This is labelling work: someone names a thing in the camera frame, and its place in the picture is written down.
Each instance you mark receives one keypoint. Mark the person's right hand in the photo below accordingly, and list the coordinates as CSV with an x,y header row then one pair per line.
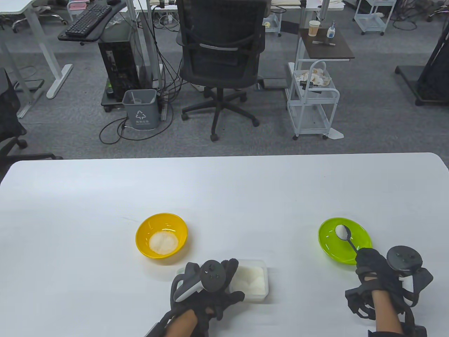
x,y
373,270

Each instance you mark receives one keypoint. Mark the person's left hand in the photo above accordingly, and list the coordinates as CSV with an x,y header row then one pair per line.
x,y
214,302

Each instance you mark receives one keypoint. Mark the black spoon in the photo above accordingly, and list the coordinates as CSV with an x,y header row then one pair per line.
x,y
352,245

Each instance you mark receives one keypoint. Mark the clear plastic sugar container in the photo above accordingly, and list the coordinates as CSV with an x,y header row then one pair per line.
x,y
252,298

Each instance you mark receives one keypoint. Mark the clear container lid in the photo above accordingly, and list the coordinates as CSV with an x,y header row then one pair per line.
x,y
180,272

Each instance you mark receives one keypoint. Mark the green bowl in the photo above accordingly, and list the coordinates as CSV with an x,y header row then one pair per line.
x,y
329,245

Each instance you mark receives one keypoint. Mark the small white sugar heap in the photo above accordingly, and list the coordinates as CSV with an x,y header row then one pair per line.
x,y
341,231
163,242

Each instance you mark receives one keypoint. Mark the yellow bowl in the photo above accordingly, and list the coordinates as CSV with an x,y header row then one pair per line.
x,y
149,226

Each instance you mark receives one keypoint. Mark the person's left forearm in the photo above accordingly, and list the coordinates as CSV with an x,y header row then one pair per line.
x,y
180,326

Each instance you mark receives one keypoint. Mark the person's right forearm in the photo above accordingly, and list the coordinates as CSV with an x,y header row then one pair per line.
x,y
386,312

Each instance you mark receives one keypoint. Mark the black and white controller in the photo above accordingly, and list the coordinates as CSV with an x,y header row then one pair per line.
x,y
212,275
405,258

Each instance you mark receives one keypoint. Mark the white rolling basket cart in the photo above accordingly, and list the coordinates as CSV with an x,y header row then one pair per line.
x,y
310,116

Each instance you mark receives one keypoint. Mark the black equipment stand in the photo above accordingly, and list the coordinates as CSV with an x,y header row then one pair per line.
x,y
435,77

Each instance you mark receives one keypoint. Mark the grey waste bin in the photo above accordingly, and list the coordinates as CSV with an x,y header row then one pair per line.
x,y
142,112

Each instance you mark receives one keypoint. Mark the crumpled white cloth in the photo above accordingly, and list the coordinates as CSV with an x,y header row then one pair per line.
x,y
317,75

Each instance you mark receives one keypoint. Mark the dark brown side table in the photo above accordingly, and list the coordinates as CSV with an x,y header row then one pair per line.
x,y
322,52

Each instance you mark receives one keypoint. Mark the dark pen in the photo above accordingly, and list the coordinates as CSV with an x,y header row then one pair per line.
x,y
323,43

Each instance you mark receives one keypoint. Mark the small white bottle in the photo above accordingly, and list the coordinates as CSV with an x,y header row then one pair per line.
x,y
330,32

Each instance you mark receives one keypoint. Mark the black mesh office chair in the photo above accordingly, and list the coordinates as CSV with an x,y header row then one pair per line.
x,y
221,52

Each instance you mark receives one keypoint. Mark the paper cup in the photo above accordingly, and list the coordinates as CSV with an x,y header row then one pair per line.
x,y
314,28

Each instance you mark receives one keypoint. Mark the black computer tower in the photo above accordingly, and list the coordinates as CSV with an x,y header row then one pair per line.
x,y
117,66

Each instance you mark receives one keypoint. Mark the small white cart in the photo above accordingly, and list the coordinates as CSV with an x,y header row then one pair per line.
x,y
273,24

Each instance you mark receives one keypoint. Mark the black armchair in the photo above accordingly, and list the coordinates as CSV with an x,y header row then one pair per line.
x,y
8,112

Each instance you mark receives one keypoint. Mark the black keyboard tray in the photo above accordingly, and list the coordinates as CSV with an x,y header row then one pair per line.
x,y
101,32

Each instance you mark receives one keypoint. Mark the black keyboard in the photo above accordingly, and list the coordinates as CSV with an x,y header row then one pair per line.
x,y
87,19

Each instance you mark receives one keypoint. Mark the pink box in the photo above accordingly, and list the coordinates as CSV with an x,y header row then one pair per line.
x,y
77,5

